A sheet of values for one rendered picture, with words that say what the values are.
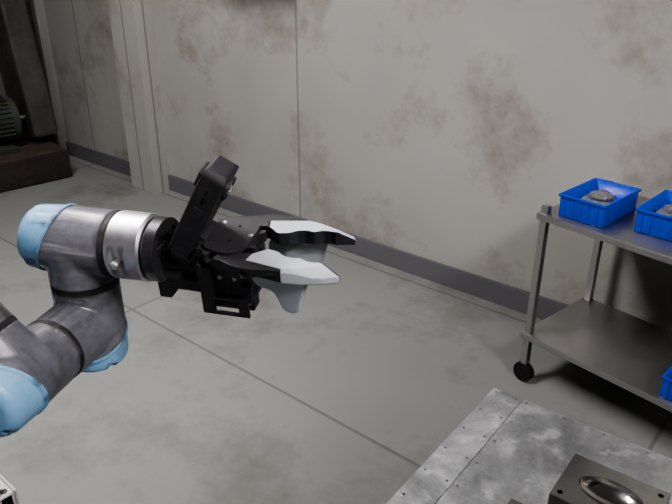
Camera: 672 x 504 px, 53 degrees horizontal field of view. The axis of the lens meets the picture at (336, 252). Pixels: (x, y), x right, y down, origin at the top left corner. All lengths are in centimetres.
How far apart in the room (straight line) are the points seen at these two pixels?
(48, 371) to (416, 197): 313
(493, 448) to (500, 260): 219
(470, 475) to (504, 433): 15
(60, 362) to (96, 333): 6
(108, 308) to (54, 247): 9
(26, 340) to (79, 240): 11
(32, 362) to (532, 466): 100
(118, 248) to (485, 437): 97
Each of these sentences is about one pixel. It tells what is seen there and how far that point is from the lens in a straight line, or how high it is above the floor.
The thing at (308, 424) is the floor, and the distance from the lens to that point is 275.
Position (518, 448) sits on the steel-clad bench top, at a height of 80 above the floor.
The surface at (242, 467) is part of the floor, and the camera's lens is 259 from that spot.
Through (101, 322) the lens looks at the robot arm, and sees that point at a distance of 80.
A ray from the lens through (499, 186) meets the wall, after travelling 344.
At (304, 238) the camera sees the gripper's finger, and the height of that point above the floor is 145.
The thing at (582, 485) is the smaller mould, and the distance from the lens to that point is 135.
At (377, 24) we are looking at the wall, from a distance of 369.
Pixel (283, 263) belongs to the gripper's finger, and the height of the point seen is 146.
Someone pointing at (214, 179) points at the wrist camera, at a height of 153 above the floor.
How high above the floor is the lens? 174
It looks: 25 degrees down
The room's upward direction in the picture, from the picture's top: straight up
